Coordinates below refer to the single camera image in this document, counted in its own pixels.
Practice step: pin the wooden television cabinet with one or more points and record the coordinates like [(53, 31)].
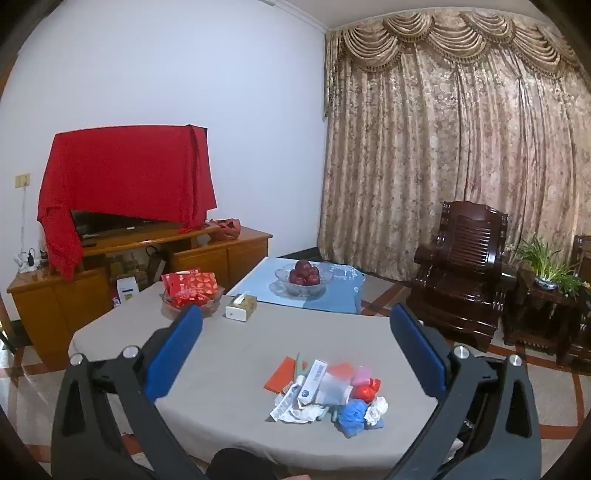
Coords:
[(55, 300)]

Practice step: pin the red round packaging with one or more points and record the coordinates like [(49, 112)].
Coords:
[(364, 391)]

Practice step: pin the red bag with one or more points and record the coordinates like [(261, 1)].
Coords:
[(224, 229)]

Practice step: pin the red apple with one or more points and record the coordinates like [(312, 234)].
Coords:
[(295, 277), (315, 274), (303, 266)]

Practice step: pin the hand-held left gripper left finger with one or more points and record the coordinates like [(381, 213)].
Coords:
[(173, 355)]

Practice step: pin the white tissue box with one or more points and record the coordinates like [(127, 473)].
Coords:
[(240, 311)]

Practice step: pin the black television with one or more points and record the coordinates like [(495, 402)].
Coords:
[(106, 224)]

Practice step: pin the glass fruit bowl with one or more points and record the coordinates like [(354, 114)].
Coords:
[(284, 280)]

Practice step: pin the wall socket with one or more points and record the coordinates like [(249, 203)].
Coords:
[(22, 180)]

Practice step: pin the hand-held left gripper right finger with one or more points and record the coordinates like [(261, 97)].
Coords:
[(418, 355)]

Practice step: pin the translucent plastic bag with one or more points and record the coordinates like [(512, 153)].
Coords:
[(334, 387)]

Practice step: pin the white carton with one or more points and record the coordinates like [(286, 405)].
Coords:
[(127, 290)]

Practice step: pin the red cloth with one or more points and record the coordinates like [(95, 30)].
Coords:
[(129, 170)]

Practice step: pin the potted green plant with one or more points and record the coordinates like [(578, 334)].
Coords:
[(547, 265)]

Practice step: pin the blue crumpled cloth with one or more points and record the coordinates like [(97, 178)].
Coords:
[(353, 413)]

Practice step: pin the white and blue box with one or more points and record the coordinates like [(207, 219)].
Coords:
[(314, 376)]

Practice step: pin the white power strip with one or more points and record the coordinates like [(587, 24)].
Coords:
[(25, 263)]

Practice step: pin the dark wooden side table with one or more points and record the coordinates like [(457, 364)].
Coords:
[(531, 314)]

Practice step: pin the pink foam roll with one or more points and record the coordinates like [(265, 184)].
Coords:
[(361, 374)]

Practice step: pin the blue table cover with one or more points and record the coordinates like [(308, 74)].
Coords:
[(341, 295)]

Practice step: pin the dark wooden armchair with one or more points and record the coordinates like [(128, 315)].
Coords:
[(461, 277), (582, 323)]

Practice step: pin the beige patterned curtain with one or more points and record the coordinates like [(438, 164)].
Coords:
[(415, 161)]

